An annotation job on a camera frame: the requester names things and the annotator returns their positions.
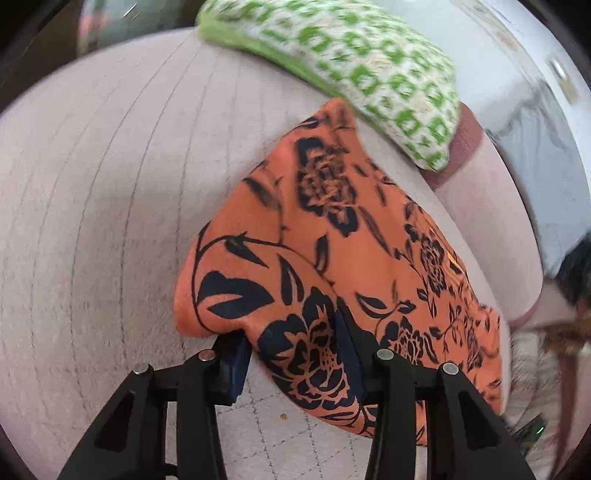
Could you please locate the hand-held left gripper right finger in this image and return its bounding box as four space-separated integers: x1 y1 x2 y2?
335 307 539 480

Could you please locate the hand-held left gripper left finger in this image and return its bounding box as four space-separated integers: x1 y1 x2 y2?
58 332 254 480

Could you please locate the orange floral blouse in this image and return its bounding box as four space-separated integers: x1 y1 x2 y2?
173 98 504 446

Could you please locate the striped floral cushion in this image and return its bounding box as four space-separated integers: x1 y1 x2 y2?
505 330 568 462

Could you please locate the brown patterned scarf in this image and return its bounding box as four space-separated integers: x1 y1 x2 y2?
544 316 591 357

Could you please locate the dark furry cloth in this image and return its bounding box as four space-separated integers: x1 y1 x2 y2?
553 231 591 308

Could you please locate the grey pillow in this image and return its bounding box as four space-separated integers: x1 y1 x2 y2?
485 83 591 278

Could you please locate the green checked pillow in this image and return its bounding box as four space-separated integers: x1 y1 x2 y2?
195 0 462 172

